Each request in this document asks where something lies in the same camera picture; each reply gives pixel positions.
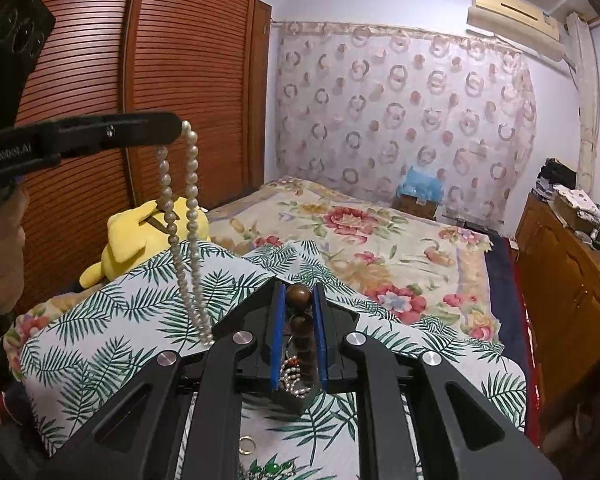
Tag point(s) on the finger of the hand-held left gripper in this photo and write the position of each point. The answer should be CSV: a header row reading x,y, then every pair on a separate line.
x,y
130,127

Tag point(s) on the red bed cover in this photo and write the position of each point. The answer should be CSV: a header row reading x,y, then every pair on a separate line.
x,y
529,360

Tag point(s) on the blue plastic bag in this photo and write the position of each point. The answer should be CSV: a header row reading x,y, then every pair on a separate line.
x,y
421,182

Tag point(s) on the cream air conditioner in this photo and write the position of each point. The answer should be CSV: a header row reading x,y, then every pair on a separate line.
x,y
515,15

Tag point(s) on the wooden cabinet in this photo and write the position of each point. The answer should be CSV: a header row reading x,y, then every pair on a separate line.
x,y
565,290

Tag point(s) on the leaf print tablecloth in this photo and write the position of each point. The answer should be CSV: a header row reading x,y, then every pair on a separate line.
x,y
105,320

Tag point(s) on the black box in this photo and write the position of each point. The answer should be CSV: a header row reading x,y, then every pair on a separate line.
x,y
292,405

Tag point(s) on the lace side curtain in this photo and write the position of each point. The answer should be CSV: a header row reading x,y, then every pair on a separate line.
x,y
585,110

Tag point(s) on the cardboard box with cloth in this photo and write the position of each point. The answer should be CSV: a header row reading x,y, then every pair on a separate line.
x,y
577,210

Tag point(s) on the person's left hand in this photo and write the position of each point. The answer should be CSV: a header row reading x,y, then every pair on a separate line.
x,y
5,240

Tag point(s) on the brown box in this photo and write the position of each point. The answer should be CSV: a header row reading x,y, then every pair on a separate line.
x,y
417,206

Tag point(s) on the pile of dark clothes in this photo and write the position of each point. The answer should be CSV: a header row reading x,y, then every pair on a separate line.
x,y
555,175

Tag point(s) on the dark blue bed sheet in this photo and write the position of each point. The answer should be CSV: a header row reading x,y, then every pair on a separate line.
x,y
507,300

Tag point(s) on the yellow plush toy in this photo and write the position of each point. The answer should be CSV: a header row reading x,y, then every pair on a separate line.
x,y
130,245

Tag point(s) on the circle pattern curtain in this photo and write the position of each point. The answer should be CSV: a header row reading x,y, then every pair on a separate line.
x,y
405,110

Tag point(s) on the wooden louvred wardrobe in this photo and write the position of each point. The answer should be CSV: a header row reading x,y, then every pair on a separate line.
x,y
190,60

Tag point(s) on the floral blanket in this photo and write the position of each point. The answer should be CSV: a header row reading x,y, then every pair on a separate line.
x,y
380,240

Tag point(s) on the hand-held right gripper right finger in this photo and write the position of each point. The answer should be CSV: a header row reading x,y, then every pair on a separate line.
x,y
321,335

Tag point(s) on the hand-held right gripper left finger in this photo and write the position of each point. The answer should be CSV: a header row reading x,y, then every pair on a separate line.
x,y
278,335

